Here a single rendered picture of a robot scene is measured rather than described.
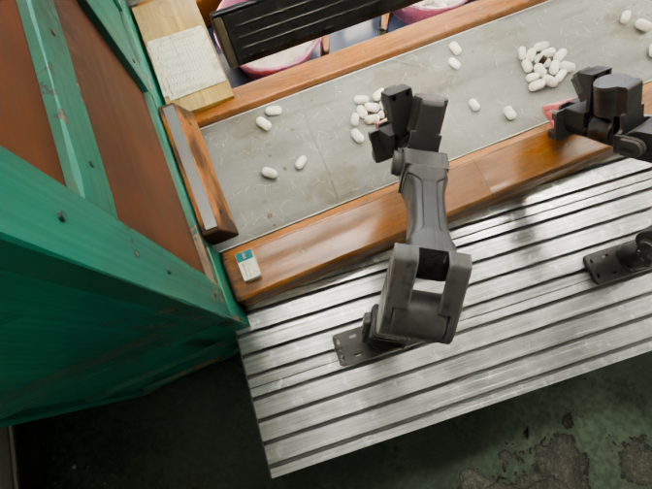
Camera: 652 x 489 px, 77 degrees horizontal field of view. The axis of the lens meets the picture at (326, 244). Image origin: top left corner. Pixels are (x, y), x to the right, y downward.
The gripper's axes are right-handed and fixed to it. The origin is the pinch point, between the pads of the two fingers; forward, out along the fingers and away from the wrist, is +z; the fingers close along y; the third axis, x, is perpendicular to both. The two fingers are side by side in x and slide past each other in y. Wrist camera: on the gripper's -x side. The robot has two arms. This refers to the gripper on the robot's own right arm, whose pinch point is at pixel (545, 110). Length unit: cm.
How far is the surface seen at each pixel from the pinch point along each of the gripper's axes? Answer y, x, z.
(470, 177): 24.2, 4.8, -6.8
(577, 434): -3, 117, -16
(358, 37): 28, -22, 36
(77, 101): 80, -37, -31
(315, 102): 47, -15, 18
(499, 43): -0.4, -12.9, 16.9
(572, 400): -8, 110, -9
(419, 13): 13.6, -23.6, 28.4
